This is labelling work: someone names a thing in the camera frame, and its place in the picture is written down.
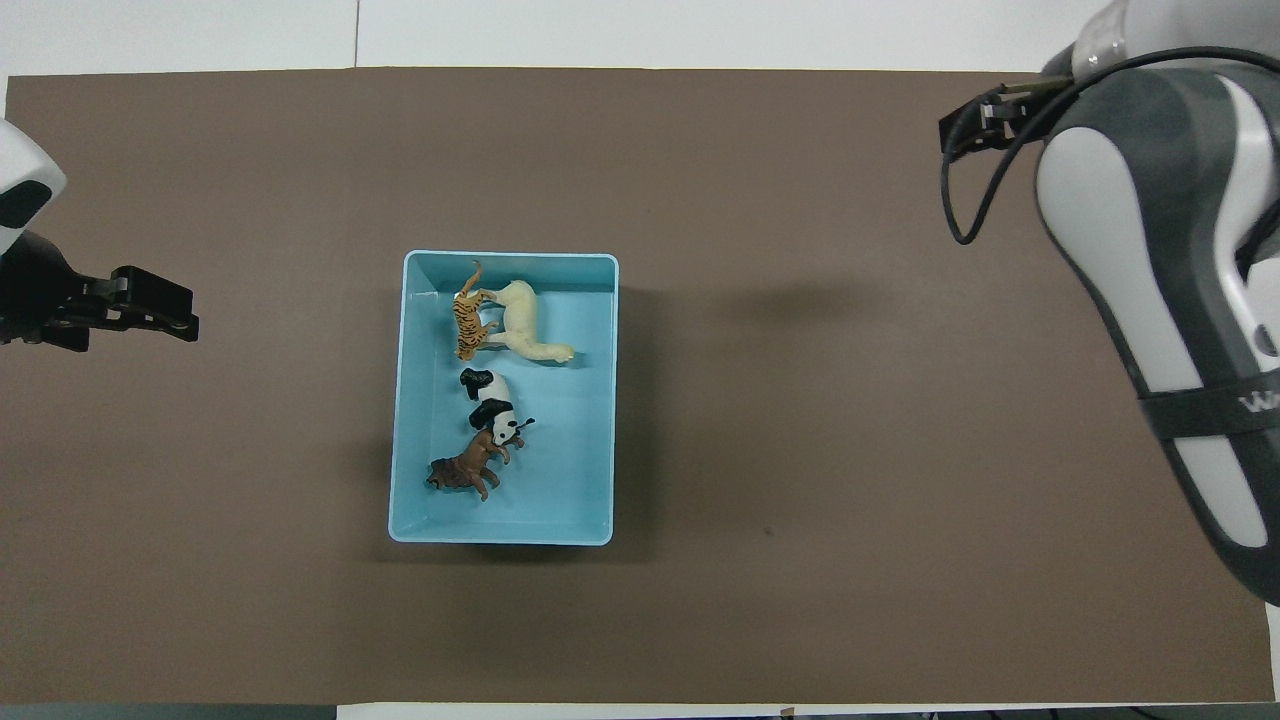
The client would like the light blue storage box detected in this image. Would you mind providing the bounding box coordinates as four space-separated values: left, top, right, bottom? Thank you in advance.
387 250 621 547

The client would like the brown table mat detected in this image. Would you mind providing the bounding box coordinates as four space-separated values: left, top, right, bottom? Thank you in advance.
5 67 1277 705

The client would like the black and white panda toy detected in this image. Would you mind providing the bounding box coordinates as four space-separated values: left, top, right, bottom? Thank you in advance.
459 367 529 449

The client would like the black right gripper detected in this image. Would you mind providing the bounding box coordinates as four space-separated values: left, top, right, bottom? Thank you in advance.
937 80 1057 162

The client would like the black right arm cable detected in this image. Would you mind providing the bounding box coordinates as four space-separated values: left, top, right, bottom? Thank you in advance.
939 47 1280 247

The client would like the cream white horse toy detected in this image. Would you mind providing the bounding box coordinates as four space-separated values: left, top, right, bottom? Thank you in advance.
478 280 578 367

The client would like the brown lion toy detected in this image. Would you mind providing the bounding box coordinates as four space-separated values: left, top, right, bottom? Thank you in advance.
426 418 536 503

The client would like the orange striped tiger toy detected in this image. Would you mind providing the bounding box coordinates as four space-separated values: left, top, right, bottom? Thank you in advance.
453 260 501 363

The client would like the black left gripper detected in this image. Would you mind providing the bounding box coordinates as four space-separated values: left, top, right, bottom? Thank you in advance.
0 231 200 352

